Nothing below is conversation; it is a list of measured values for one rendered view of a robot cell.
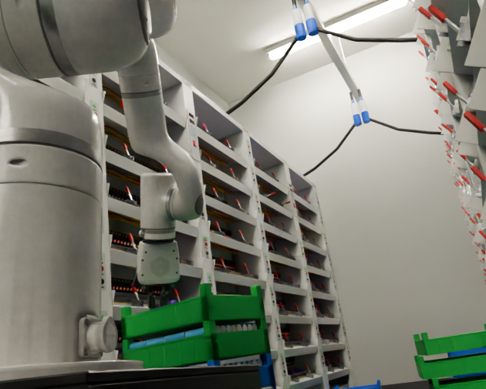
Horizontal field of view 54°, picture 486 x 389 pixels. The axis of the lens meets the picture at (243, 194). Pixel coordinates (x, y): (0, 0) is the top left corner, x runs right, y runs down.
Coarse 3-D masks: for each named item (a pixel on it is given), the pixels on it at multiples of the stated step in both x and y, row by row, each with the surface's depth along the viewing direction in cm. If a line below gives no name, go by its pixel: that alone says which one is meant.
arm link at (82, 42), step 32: (64, 0) 45; (96, 0) 45; (128, 0) 46; (160, 0) 81; (64, 32) 46; (96, 32) 46; (128, 32) 47; (160, 32) 83; (64, 64) 48; (96, 64) 49; (128, 64) 51
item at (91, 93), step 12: (84, 96) 171; (96, 96) 177; (108, 228) 163; (108, 240) 161; (108, 252) 159; (108, 264) 158; (108, 276) 156; (108, 288) 155; (108, 300) 153; (108, 312) 152
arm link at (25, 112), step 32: (0, 0) 45; (32, 0) 45; (0, 32) 45; (32, 32) 46; (0, 64) 45; (32, 64) 48; (0, 96) 40; (32, 96) 41; (64, 96) 42; (0, 128) 39; (32, 128) 39; (64, 128) 41; (96, 128) 45; (96, 160) 44
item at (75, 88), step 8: (32, 80) 164; (40, 80) 155; (48, 80) 157; (56, 80) 160; (80, 80) 174; (56, 88) 160; (64, 88) 163; (72, 88) 166; (80, 88) 173; (80, 96) 170
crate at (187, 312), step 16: (208, 288) 103; (256, 288) 116; (176, 304) 107; (192, 304) 104; (208, 304) 102; (224, 304) 105; (240, 304) 109; (256, 304) 114; (128, 320) 117; (144, 320) 113; (160, 320) 109; (176, 320) 106; (192, 320) 103; (224, 320) 106; (240, 320) 111; (128, 336) 116; (144, 336) 114; (160, 336) 121
